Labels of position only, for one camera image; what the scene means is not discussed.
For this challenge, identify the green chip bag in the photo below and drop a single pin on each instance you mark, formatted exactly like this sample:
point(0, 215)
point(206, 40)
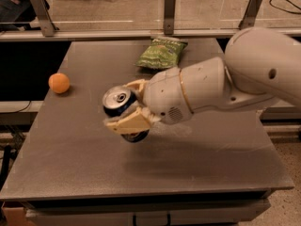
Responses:
point(163, 53)

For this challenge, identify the white rounded gripper body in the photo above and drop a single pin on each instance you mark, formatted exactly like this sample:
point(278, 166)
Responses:
point(165, 94)

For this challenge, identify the middle metal rail bracket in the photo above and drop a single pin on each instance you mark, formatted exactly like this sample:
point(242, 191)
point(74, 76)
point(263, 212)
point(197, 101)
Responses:
point(169, 16)

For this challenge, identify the metal rail bracket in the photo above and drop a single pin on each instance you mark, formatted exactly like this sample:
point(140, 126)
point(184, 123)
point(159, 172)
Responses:
point(250, 15)
point(46, 25)
point(169, 16)

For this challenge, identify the metal guard rail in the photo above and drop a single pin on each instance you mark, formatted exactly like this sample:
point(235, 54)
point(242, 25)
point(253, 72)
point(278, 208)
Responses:
point(59, 35)

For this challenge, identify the right metal rail bracket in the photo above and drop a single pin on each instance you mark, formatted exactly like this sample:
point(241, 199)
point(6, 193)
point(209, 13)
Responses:
point(250, 15)

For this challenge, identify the left metal rail bracket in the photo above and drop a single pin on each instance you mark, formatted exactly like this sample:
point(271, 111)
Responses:
point(46, 25)

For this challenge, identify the cardboard box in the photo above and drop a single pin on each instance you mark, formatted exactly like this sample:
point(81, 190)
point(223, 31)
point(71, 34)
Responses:
point(15, 214)

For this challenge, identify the orange fruit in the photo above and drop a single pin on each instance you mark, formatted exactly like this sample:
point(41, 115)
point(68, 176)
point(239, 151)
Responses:
point(59, 83)

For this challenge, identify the blue pepsi can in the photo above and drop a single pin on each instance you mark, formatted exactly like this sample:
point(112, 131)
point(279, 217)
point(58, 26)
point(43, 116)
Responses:
point(115, 102)

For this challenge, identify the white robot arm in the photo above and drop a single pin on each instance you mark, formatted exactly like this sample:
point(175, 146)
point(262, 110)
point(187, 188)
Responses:
point(259, 67)

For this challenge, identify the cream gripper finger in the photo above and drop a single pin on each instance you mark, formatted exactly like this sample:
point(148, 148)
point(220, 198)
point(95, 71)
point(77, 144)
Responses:
point(137, 87)
point(142, 119)

